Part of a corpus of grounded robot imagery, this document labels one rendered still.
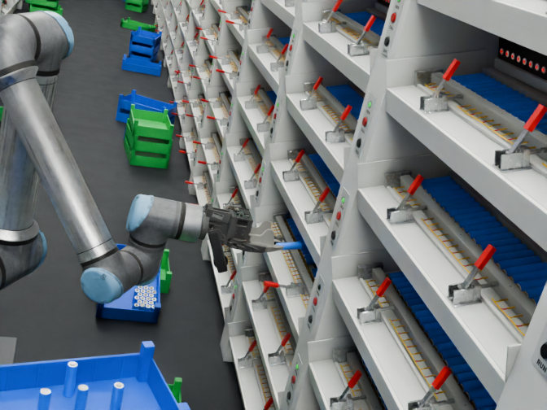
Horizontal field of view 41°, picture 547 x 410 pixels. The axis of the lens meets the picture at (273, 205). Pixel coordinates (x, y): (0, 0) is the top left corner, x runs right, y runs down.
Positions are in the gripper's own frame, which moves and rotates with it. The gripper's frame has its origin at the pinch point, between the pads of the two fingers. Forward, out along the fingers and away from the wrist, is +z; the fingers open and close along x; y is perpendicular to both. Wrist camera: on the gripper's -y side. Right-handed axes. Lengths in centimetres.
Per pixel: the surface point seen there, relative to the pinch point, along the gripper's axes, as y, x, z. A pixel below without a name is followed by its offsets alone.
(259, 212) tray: -4.8, 33.3, 2.1
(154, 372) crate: -7, -49, -30
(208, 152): -27, 152, 4
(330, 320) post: 2.2, -36.4, 4.4
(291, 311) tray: -8.2, -16.2, 3.2
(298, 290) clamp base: -5.8, -10.0, 5.4
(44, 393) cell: -5, -61, -49
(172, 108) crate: -44, 277, -3
